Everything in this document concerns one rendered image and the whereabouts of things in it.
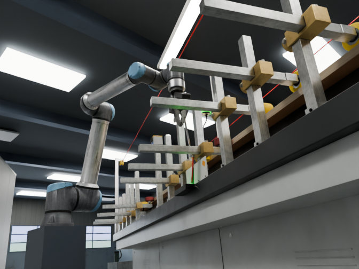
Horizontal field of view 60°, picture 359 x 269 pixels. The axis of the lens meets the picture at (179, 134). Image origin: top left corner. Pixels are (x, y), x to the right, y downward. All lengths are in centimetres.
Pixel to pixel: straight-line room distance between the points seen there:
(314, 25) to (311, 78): 14
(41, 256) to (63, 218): 24
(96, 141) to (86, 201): 39
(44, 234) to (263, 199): 125
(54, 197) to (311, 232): 143
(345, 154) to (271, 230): 66
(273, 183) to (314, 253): 31
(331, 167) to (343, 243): 34
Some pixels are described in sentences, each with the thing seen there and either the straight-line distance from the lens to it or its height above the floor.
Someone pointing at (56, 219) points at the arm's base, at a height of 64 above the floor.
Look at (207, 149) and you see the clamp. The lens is 142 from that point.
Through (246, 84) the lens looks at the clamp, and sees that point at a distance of 112.
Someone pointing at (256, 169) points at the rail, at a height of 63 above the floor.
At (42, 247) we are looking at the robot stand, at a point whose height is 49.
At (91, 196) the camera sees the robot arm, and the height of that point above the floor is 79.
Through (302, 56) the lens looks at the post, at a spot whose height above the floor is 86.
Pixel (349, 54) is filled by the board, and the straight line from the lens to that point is 103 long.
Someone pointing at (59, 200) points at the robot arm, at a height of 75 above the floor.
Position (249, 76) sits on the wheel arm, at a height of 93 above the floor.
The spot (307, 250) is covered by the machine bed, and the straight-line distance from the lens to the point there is 122.
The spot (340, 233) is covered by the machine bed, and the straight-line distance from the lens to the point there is 111.
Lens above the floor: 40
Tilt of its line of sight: 21 degrees up
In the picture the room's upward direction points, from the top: 5 degrees counter-clockwise
